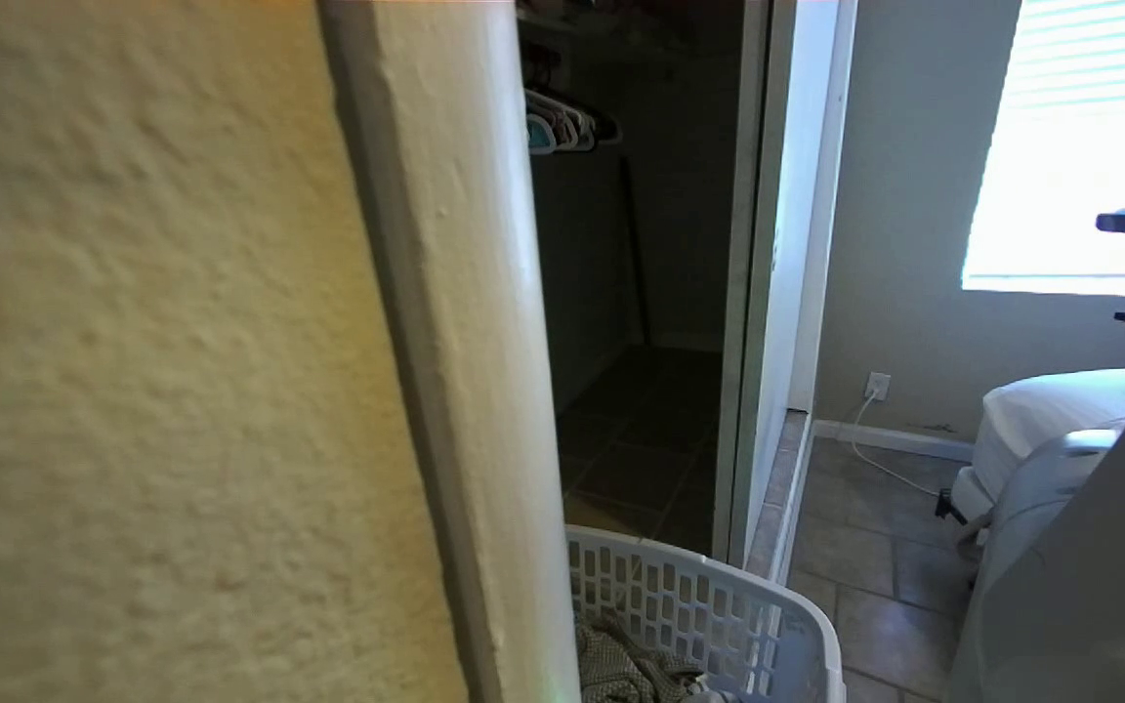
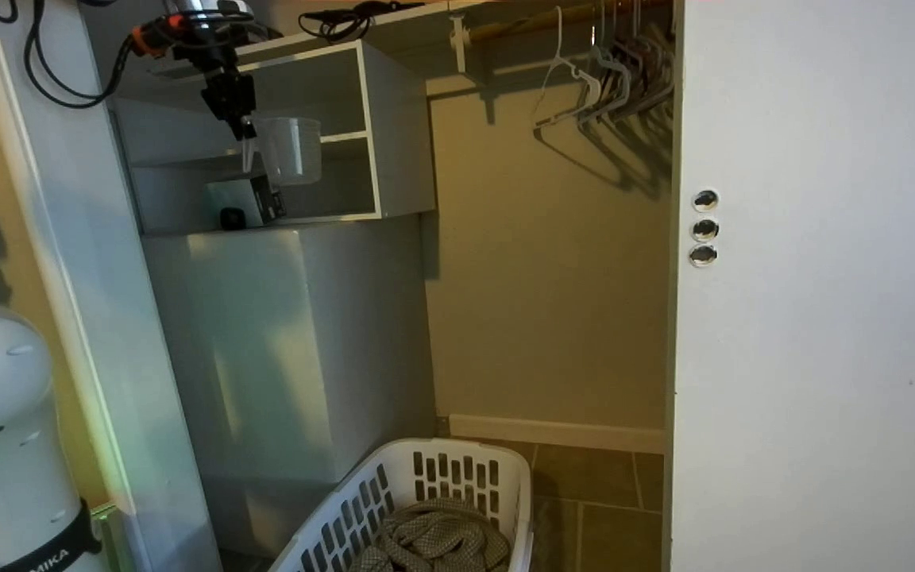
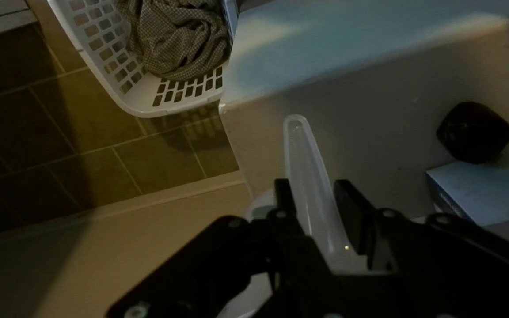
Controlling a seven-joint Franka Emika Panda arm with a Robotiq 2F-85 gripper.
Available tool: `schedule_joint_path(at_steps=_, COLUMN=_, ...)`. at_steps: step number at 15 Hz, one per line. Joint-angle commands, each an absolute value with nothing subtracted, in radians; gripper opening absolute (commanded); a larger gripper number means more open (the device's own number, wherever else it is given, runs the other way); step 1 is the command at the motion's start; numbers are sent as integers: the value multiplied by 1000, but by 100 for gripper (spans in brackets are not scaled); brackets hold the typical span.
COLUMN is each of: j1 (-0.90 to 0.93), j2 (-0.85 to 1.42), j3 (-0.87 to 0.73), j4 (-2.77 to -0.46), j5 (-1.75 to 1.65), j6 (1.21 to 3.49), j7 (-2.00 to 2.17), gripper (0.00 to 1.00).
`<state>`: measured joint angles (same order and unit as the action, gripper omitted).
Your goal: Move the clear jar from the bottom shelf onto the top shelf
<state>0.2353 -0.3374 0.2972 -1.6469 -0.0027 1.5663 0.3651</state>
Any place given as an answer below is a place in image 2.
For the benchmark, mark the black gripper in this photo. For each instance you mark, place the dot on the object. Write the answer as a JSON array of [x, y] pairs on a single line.
[[223, 73]]

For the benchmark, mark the clear plastic jar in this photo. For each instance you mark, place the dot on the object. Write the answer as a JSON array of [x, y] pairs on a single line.
[[290, 148]]

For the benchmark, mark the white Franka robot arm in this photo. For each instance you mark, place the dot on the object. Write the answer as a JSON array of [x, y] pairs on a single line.
[[8, 445]]

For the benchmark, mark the white two-level shelf unit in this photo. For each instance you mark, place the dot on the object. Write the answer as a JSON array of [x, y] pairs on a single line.
[[397, 129]]

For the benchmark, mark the small white box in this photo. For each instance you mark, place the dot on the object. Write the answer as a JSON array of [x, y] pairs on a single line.
[[231, 196]]

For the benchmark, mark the small black round object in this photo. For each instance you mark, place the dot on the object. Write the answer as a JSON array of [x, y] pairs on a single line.
[[234, 219]]

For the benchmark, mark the grey metal cabinet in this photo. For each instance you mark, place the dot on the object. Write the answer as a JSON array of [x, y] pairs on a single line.
[[309, 338]]

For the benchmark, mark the tall grey panel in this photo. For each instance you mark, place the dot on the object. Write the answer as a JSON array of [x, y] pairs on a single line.
[[117, 349]]

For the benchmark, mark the metal clothes hangers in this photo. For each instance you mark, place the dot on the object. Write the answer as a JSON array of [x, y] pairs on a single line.
[[628, 114]]

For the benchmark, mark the white plastic laundry basket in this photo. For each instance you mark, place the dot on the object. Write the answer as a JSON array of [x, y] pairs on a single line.
[[447, 471]]

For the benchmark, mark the dark plastic hanger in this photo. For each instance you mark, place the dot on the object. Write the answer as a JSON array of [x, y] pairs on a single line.
[[651, 63]]

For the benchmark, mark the grey clothes pile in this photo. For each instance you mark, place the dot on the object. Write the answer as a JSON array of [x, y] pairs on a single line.
[[435, 540]]

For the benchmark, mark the white closet door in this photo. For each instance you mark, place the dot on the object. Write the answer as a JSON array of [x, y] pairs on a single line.
[[827, 297]]

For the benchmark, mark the white rod bracket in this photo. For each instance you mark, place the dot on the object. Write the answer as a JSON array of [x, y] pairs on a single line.
[[457, 42]]

